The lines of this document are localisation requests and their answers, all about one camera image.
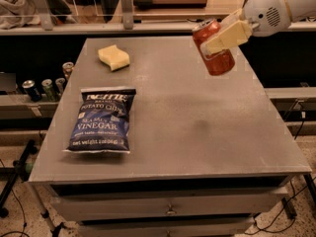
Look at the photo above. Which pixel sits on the orange soda can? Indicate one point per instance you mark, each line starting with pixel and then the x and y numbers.
pixel 67 68

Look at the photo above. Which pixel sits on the blue potato chips bag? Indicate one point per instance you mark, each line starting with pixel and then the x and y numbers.
pixel 102 125

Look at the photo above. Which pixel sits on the grey cloth pile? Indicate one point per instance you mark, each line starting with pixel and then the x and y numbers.
pixel 19 13

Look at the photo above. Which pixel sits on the blue soda can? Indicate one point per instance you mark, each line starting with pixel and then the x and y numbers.
pixel 31 89

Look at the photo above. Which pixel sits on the middle metal rail bracket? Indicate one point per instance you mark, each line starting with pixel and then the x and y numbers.
pixel 127 14

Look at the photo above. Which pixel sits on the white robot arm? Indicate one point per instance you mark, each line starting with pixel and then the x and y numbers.
pixel 297 9

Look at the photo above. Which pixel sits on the black tripod stand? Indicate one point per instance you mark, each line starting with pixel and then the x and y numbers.
pixel 11 174

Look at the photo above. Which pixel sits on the green soda can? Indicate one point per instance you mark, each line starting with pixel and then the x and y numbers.
pixel 49 90

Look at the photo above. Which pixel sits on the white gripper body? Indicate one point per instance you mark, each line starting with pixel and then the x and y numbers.
pixel 265 14

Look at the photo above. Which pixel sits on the grey drawer cabinet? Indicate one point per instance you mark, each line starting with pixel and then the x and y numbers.
pixel 189 131

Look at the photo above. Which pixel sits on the red coke can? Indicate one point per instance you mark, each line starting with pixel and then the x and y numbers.
pixel 217 63

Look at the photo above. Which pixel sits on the left metal rail bracket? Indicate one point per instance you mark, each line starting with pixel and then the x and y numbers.
pixel 44 14

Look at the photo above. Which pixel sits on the upper drawer with handle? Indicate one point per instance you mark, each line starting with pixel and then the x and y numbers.
pixel 184 203

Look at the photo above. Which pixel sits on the lower drawer with handle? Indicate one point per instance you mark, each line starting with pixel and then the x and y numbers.
pixel 172 228

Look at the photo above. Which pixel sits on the silver soda can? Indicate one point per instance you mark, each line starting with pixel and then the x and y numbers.
pixel 60 82

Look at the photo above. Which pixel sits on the yellow sponge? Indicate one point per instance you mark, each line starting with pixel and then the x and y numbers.
pixel 114 57

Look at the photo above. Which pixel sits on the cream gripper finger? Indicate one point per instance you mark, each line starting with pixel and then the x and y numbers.
pixel 229 36
pixel 233 17

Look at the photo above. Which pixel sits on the drawer with handle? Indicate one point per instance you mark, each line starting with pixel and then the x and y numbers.
pixel 172 228
pixel 184 203

